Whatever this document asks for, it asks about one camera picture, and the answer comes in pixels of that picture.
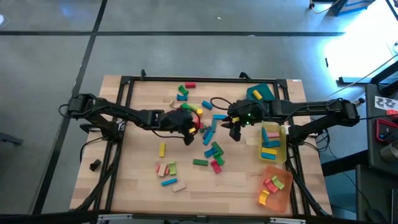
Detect thin black cable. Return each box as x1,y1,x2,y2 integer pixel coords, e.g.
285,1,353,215
359,114,398,122

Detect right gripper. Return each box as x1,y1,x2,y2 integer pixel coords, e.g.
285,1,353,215
220,99,269,142

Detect black side table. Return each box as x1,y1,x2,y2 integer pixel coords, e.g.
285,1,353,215
365,83,398,170

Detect red black case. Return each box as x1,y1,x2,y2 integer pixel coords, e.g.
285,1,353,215
374,118,398,143

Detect orange translucent plastic bin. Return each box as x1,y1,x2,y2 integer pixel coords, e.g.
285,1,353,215
256,164,294,214

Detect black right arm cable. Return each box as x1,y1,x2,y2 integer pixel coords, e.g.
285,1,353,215
210,96,233,111

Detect printed paper sheet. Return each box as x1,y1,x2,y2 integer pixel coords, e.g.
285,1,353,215
374,95,398,111

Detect lime green arch block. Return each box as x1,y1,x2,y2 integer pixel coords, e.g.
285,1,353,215
271,175,285,190

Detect small black object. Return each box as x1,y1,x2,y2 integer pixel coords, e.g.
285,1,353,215
89,159,103,172

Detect black computer mouse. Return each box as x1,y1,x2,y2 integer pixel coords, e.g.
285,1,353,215
366,208,388,224

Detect dark grey floor object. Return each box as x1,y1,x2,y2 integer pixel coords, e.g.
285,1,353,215
0,132,23,146

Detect black power cable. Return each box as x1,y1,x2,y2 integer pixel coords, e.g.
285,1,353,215
80,136,106,164

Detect yellow arch block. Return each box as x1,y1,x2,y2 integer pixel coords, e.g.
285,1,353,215
258,189,271,207

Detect white cable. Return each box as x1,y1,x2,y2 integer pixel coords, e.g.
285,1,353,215
317,54,398,103

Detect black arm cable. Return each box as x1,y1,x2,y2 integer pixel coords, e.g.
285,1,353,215
148,128,187,140
210,96,233,111

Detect black office desk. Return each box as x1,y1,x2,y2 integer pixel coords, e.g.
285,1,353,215
356,164,398,224

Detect yellow translucent plastic bin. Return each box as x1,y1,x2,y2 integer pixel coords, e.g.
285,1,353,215
259,121,287,164

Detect black beam with silver brackets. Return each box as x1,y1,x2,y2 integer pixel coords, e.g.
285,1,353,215
0,210,398,224

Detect grey metal cup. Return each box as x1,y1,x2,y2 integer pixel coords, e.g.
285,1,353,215
379,141,398,163

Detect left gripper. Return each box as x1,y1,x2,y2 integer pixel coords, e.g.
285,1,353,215
160,108,196,147

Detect blue white equipment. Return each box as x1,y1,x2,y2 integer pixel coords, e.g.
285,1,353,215
326,0,377,17

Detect black stand bar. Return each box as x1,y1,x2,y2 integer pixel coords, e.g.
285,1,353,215
338,60,398,97

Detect teal plastic bin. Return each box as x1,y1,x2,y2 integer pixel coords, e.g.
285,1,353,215
246,82,277,103

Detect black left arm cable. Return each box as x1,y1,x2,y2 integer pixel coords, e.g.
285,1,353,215
148,128,187,140

